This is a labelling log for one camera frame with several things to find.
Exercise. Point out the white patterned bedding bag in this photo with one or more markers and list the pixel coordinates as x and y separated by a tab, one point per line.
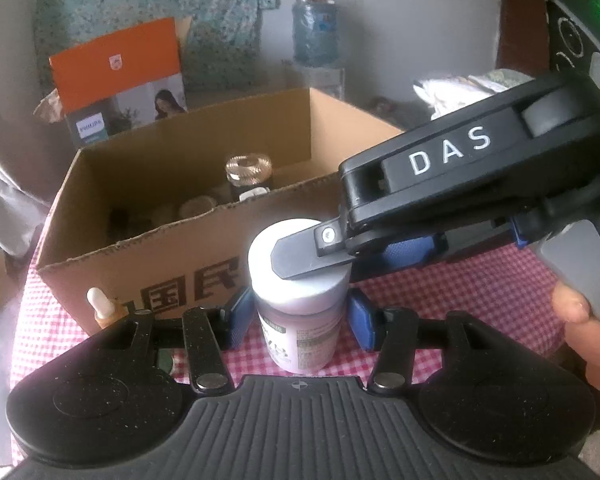
450	97

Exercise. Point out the brown cardboard box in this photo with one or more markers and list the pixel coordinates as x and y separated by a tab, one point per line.
180	160

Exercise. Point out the grey curtain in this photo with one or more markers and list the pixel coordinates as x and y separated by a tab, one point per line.
10	195

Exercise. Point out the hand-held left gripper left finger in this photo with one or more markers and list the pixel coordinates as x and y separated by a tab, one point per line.
240	317

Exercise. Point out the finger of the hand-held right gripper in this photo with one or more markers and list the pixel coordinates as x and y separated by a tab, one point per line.
300	255
405	255

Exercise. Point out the white capped bottle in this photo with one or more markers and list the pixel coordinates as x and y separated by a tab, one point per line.
305	300

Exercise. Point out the small jar with beige lid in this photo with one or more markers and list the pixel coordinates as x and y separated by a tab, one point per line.
197	207

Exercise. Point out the dark jar with metallic lid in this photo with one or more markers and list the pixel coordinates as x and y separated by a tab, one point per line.
247	172

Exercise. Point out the floral pillow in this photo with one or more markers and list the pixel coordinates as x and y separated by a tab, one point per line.
510	80

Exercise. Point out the blue water jug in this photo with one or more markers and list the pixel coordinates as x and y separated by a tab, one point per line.
315	30

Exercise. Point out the pink checked tablecloth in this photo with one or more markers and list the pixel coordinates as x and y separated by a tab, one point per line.
480	300

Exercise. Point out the orange white product box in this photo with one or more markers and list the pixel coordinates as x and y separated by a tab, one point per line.
115	65

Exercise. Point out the white stand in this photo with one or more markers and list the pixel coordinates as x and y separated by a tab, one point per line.
325	82

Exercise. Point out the brown wooden door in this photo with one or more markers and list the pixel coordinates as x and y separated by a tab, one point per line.
535	10

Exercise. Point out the person's right hand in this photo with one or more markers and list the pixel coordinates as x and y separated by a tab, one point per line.
595	360

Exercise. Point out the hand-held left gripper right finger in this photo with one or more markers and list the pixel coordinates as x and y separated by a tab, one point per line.
361	320

